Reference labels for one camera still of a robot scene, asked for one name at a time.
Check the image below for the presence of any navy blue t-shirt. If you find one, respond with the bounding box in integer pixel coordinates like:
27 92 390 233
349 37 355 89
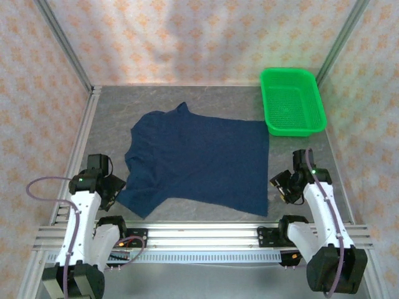
115 102 271 219

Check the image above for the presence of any small black controller board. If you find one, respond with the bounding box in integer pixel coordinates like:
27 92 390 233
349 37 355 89
105 246 132 270
279 249 309 269

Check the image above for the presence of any green plastic perforated basket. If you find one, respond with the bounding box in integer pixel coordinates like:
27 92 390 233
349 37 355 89
260 67 327 137

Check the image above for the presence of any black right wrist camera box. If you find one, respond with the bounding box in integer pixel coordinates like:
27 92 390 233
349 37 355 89
278 169 294 187

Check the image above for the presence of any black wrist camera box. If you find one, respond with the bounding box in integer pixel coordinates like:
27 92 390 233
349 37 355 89
278 169 294 187
100 178 122 201

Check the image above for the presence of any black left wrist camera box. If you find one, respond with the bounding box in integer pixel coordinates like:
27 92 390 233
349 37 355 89
100 178 122 201

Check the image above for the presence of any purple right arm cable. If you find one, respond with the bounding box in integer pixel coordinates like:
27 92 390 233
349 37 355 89
307 148 347 297

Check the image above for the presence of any aluminium table side rail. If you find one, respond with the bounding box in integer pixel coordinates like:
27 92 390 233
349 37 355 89
324 128 355 225
49 86 102 225

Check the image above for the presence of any thin purple looped cable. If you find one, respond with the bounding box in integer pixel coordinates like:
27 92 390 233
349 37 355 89
104 236 147 272

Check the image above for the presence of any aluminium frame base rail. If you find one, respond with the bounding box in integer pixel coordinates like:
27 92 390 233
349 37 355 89
34 221 374 250

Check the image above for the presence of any slotted grey cable duct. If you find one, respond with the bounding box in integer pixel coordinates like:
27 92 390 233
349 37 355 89
46 250 283 264

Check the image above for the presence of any aluminium frame post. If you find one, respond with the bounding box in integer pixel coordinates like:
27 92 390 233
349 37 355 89
33 0 95 92
315 0 371 82

